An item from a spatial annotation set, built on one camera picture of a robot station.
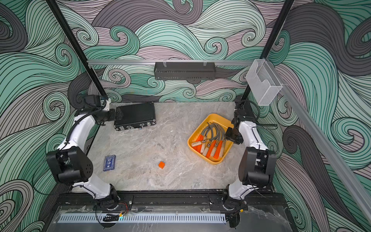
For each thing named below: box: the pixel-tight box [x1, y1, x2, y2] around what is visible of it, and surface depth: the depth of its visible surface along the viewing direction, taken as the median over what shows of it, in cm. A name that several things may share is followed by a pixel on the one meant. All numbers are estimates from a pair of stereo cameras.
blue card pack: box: [102, 154, 117, 172], surface depth 87 cm
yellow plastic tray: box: [187, 113, 235, 166], surface depth 97 cm
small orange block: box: [158, 161, 166, 170], surface depth 88 cm
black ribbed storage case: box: [114, 102, 157, 131], surface depth 103 cm
